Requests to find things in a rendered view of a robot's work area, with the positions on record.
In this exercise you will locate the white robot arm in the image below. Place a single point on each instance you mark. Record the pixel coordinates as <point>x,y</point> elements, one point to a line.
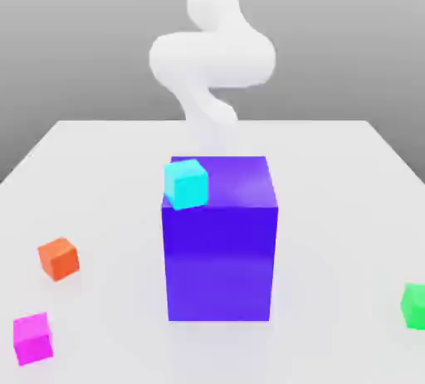
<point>212,55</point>

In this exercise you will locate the small magenta cube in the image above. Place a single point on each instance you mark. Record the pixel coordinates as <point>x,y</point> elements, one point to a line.
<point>32,339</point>

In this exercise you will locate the small cyan cube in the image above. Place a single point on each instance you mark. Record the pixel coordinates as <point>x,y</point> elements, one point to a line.
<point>186,185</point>

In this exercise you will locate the small green cube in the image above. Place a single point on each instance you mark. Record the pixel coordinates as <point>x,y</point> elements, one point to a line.
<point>414,306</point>

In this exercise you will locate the small orange cube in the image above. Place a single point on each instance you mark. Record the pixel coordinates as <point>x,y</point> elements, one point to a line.
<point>58,259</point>

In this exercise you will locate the large blue box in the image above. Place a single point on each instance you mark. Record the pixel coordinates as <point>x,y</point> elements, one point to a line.
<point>220,258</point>

